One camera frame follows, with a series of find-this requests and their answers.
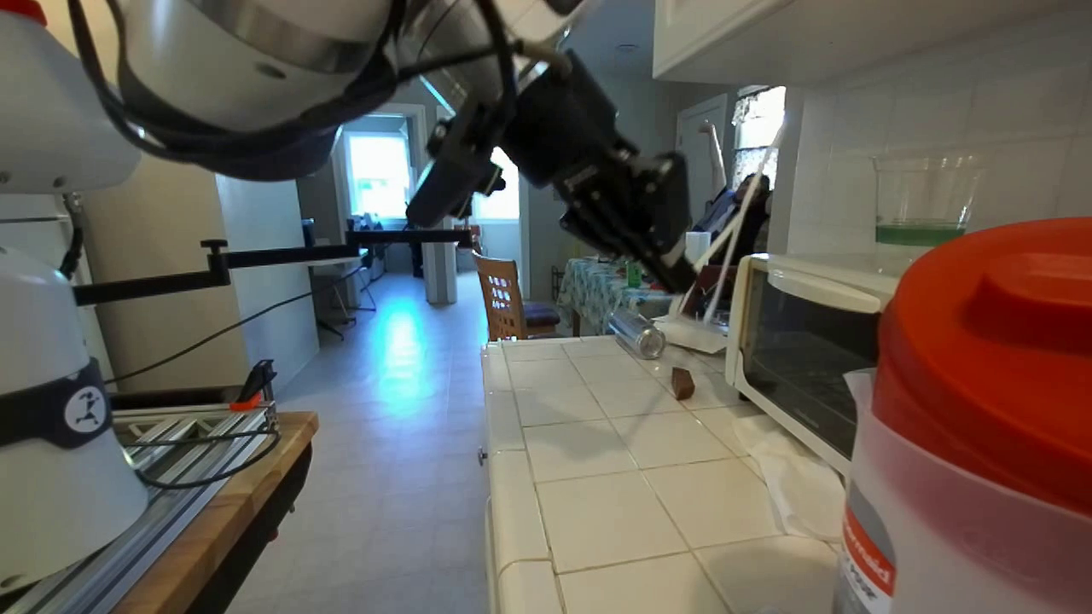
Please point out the white toaster oven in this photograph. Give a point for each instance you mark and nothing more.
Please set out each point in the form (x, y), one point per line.
(795, 353)

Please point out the white wrap paper box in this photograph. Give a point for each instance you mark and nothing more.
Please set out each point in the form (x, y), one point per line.
(694, 335)

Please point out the wooden table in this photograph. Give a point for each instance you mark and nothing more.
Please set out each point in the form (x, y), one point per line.
(225, 513)

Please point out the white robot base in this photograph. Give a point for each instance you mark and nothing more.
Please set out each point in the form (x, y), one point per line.
(55, 478)

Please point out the brown wooden chair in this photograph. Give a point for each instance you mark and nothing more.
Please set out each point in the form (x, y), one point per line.
(506, 294)

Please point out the small brown wooden block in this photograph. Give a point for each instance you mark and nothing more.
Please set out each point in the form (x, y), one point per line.
(682, 382)

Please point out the metal rail plate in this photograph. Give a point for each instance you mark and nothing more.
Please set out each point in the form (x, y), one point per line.
(112, 522)

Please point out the glass with green band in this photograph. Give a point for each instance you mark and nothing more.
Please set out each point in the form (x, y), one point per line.
(922, 238)

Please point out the aluminium foil roll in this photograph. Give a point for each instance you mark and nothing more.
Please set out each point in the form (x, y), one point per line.
(637, 335)

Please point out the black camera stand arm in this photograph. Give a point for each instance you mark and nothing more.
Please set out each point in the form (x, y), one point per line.
(285, 257)

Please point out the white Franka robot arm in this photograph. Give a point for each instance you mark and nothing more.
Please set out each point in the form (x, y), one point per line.
(285, 55)

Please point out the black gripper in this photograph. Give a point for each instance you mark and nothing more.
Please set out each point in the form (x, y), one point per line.
(626, 194)

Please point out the clear container with red lid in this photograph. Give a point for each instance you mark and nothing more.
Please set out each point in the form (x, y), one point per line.
(978, 364)

